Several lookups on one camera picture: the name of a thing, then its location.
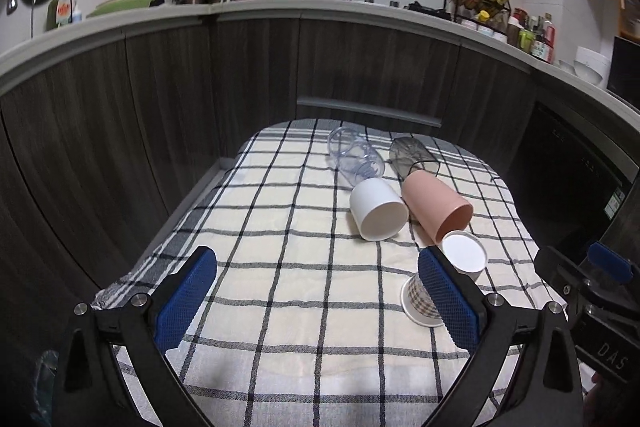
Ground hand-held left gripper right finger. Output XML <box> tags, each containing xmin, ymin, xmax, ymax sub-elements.
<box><xmin>417</xmin><ymin>247</ymin><xmax>586</xmax><ymax>427</ymax></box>

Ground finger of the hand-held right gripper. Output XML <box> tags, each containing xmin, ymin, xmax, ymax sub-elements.
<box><xmin>586</xmin><ymin>241</ymin><xmax>636</xmax><ymax>303</ymax></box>
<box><xmin>534</xmin><ymin>246</ymin><xmax>593</xmax><ymax>314</ymax></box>

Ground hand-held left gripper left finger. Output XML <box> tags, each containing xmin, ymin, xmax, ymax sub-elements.
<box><xmin>50</xmin><ymin>246</ymin><xmax>217</xmax><ymax>427</ymax></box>

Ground plaid paper cup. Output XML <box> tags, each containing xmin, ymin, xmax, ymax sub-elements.
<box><xmin>400</xmin><ymin>230</ymin><xmax>488</xmax><ymax>327</ymax></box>

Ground pink plastic cup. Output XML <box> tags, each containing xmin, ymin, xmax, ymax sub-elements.
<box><xmin>401</xmin><ymin>170</ymin><xmax>474</xmax><ymax>244</ymax></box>

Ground white plastic cup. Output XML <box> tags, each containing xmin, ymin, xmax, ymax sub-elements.
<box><xmin>349</xmin><ymin>178</ymin><xmax>409</xmax><ymax>242</ymax></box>

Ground dark smoky plastic cup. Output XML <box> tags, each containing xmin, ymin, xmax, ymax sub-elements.
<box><xmin>389</xmin><ymin>137</ymin><xmax>441</xmax><ymax>182</ymax></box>

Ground clear plastic cup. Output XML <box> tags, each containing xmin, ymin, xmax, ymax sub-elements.
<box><xmin>327</xmin><ymin>126</ymin><xmax>385</xmax><ymax>188</ymax></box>

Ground black built-in oven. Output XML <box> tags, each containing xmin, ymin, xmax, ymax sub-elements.
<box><xmin>510</xmin><ymin>102</ymin><xmax>633</xmax><ymax>230</ymax></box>

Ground black checked white tablecloth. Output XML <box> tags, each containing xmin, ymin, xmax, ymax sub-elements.
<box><xmin>92</xmin><ymin>119</ymin><xmax>573</xmax><ymax>427</ymax></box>

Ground stack of white bowls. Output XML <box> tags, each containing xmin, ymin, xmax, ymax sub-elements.
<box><xmin>571</xmin><ymin>46</ymin><xmax>612</xmax><ymax>86</ymax></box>

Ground dark wood kitchen cabinet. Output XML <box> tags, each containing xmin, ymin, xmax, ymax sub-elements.
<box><xmin>0</xmin><ymin>14</ymin><xmax>538</xmax><ymax>358</ymax></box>

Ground black microwave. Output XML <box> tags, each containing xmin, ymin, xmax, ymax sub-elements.
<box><xmin>606</xmin><ymin>34</ymin><xmax>640</xmax><ymax>106</ymax></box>

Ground red label sauce bottle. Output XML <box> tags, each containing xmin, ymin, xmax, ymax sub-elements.
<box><xmin>534</xmin><ymin>19</ymin><xmax>558</xmax><ymax>64</ymax></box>

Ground dark sauce bottle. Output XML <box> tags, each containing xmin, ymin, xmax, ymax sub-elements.
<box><xmin>506</xmin><ymin>8</ymin><xmax>526</xmax><ymax>46</ymax></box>

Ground green tray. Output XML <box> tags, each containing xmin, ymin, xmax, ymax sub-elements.
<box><xmin>86</xmin><ymin>0</ymin><xmax>159</xmax><ymax>19</ymax></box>

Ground green dish soap bottle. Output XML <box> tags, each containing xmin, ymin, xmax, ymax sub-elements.
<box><xmin>47</xmin><ymin>0</ymin><xmax>83</xmax><ymax>31</ymax></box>

